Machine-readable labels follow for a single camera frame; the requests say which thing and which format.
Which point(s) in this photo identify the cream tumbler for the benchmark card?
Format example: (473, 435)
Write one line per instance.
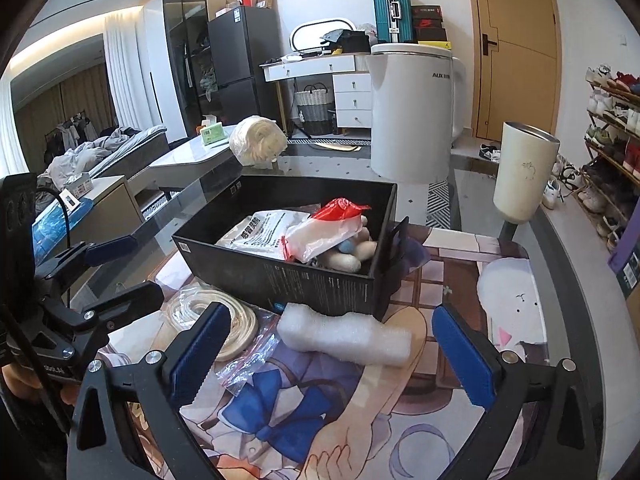
(522, 175)

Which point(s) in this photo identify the clothes rack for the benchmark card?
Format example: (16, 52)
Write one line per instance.
(70, 135)

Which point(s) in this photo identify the white printed document packet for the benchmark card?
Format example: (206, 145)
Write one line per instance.
(260, 232)

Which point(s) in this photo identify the shoe rack with shoes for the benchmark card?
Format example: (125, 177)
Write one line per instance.
(615, 150)

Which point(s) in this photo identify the grey cabinet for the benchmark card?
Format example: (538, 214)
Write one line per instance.
(112, 210)

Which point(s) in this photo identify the woven laundry basket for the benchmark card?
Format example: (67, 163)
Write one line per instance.
(312, 105)

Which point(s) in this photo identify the black bag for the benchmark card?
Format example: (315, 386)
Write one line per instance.
(350, 42)

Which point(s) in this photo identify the wooden door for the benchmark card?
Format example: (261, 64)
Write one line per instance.
(515, 50)

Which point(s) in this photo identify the white curtain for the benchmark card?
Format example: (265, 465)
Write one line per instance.
(130, 75)

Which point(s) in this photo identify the oval white mirror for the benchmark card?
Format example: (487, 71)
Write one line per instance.
(315, 35)

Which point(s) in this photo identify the bed with grey bedding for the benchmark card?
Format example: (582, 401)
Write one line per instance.
(100, 152)

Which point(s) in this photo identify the dark glass wardrobe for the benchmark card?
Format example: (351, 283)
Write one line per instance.
(192, 35)

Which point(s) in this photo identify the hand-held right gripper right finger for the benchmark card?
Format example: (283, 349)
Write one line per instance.
(465, 355)

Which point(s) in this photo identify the printed cartoon desk mat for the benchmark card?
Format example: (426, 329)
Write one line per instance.
(400, 410)

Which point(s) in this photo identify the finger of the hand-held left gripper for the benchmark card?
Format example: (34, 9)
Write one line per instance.
(110, 248)
(130, 301)

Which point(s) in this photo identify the teal suitcase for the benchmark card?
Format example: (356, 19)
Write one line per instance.
(390, 10)

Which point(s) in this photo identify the black refrigerator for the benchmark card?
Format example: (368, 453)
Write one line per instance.
(245, 65)

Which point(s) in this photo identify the pair of shoes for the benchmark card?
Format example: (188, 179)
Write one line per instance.
(490, 152)

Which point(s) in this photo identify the stack of shoe boxes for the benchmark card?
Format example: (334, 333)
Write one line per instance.
(429, 25)

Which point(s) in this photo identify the purple box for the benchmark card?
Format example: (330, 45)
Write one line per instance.
(627, 270)

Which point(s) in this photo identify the white plush toy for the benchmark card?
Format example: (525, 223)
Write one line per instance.
(345, 257)

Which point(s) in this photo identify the blue packet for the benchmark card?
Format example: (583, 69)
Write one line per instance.
(50, 225)

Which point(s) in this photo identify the person's left hand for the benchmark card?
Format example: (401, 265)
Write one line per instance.
(20, 388)

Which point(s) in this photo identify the white foam piece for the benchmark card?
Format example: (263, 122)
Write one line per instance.
(345, 337)

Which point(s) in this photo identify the white coffee table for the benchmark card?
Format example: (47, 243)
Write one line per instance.
(195, 160)

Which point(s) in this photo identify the black cardboard box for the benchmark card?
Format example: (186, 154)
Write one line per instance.
(300, 290)

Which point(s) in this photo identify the bag of white yarn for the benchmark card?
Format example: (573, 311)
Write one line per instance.
(257, 141)

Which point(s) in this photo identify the small white box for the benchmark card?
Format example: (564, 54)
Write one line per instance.
(75, 190)

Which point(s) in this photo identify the green tissue box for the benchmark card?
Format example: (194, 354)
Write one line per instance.
(212, 135)

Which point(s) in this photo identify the white electric kettle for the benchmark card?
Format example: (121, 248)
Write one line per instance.
(415, 115)

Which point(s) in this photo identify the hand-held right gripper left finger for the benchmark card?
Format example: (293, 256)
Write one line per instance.
(200, 355)

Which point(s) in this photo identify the white vanity desk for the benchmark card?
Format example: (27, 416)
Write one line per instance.
(350, 90)

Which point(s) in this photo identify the red and white plastic bag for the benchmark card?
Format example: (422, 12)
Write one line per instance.
(320, 235)

